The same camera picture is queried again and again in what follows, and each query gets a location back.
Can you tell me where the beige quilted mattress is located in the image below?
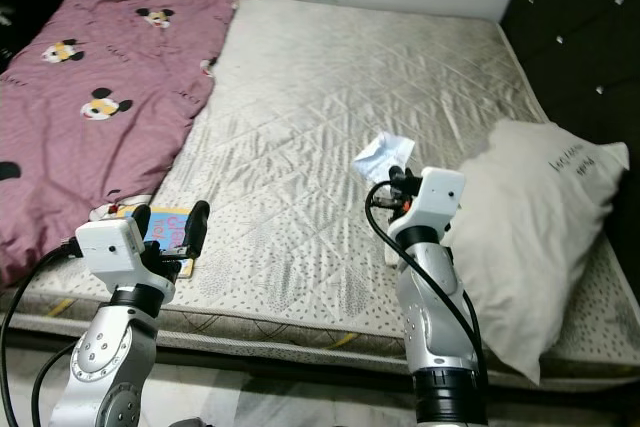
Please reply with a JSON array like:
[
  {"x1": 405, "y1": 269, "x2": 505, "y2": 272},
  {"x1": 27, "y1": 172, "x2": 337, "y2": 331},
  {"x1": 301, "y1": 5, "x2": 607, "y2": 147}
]
[{"x1": 10, "y1": 0, "x2": 640, "y2": 393}]

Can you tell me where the short black left arm cable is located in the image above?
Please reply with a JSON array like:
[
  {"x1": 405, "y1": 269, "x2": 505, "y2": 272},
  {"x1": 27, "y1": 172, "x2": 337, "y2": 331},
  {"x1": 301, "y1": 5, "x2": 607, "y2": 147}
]
[{"x1": 32, "y1": 339, "x2": 81, "y2": 427}]

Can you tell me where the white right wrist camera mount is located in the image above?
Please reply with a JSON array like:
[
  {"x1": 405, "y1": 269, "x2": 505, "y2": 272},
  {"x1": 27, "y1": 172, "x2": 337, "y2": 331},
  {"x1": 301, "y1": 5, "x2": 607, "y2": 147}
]
[{"x1": 412, "y1": 167, "x2": 469, "y2": 238}]

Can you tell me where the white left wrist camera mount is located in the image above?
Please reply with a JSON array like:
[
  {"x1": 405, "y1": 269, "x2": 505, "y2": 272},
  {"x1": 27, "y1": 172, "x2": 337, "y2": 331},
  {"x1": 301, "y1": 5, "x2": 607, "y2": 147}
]
[{"x1": 75, "y1": 217, "x2": 161, "y2": 293}]

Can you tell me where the grey bed base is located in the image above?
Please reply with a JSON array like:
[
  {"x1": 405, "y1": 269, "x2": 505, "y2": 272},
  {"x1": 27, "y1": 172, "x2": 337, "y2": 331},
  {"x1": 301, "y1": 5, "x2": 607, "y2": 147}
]
[{"x1": 0, "y1": 322, "x2": 640, "y2": 398}]

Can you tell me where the white pillow with black lettering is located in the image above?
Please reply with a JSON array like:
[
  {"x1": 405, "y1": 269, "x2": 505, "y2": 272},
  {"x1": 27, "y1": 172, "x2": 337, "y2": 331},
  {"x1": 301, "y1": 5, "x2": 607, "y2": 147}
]
[{"x1": 385, "y1": 119, "x2": 631, "y2": 386}]

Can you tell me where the colourful children's board book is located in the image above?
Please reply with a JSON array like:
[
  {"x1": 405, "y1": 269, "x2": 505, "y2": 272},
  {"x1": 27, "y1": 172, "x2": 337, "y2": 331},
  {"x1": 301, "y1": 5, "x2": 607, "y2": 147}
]
[{"x1": 115, "y1": 205, "x2": 196, "y2": 278}]

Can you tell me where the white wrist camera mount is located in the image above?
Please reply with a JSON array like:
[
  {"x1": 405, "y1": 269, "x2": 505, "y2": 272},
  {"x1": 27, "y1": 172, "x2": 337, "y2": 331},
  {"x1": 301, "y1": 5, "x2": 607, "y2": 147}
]
[
  {"x1": 412, "y1": 167, "x2": 469, "y2": 238},
  {"x1": 75, "y1": 217, "x2": 161, "y2": 293}
]

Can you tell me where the dark tufted headboard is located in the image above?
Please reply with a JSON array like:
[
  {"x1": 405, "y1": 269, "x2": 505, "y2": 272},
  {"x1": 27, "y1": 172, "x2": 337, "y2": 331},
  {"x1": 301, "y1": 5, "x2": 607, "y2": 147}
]
[{"x1": 500, "y1": 0, "x2": 640, "y2": 278}]

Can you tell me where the pink cartoon mouse blanket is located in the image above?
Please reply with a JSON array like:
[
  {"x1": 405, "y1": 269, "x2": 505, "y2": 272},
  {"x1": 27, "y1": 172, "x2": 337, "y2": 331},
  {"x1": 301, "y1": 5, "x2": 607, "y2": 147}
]
[{"x1": 0, "y1": 0, "x2": 251, "y2": 288}]

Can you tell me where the white paper wrapper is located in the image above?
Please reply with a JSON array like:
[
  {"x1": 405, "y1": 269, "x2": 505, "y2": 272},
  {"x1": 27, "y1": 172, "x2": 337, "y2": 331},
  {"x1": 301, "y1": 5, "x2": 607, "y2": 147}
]
[{"x1": 353, "y1": 132, "x2": 416, "y2": 186}]

